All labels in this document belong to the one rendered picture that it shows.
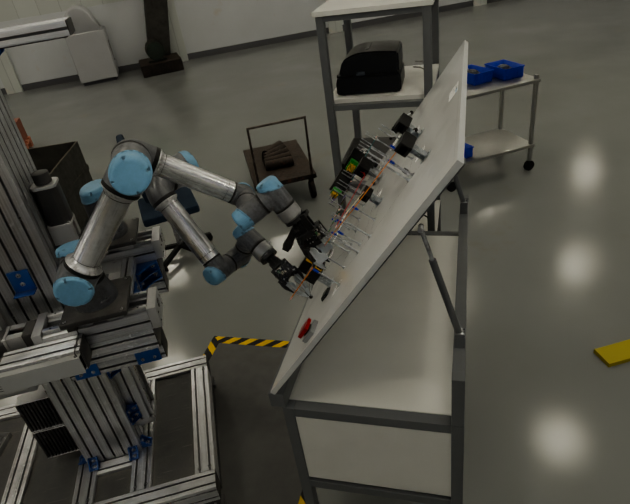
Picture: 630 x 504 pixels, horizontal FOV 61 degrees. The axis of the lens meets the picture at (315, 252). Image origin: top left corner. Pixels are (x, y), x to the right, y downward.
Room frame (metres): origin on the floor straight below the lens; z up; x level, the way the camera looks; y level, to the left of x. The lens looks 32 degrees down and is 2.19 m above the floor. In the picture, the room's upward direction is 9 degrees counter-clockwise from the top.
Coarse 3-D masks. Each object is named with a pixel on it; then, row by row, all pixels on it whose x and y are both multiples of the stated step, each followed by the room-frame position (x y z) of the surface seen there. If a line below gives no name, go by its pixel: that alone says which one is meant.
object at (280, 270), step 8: (264, 256) 1.61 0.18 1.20; (272, 256) 1.62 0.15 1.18; (264, 264) 1.64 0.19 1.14; (272, 264) 1.60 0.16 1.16; (280, 264) 1.58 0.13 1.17; (288, 264) 1.59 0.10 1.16; (272, 272) 1.58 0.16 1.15; (280, 272) 1.57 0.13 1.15; (288, 272) 1.56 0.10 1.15; (280, 280) 1.54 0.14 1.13; (288, 280) 1.60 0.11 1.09
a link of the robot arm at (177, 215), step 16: (160, 192) 1.74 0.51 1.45; (160, 208) 1.73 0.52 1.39; (176, 208) 1.73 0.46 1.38; (176, 224) 1.70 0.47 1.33; (192, 224) 1.71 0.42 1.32; (192, 240) 1.67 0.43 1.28; (208, 240) 1.69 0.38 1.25; (208, 256) 1.64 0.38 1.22; (224, 256) 1.68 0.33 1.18; (208, 272) 1.60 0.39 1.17; (224, 272) 1.61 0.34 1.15
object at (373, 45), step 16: (352, 48) 2.68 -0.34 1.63; (368, 48) 2.51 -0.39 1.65; (384, 48) 2.48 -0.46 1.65; (400, 48) 2.53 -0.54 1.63; (352, 64) 2.47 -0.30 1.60; (368, 64) 2.45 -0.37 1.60; (384, 64) 2.43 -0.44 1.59; (400, 64) 2.49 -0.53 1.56; (352, 80) 2.47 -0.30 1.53; (368, 80) 2.45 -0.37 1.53; (384, 80) 2.43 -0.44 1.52; (400, 80) 2.42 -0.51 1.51
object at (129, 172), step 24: (120, 144) 1.54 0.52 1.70; (120, 168) 1.41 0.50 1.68; (144, 168) 1.43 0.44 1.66; (120, 192) 1.40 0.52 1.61; (96, 216) 1.42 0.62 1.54; (120, 216) 1.43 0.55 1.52; (96, 240) 1.41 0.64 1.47; (72, 264) 1.39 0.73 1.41; (96, 264) 1.41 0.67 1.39; (72, 288) 1.36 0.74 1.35
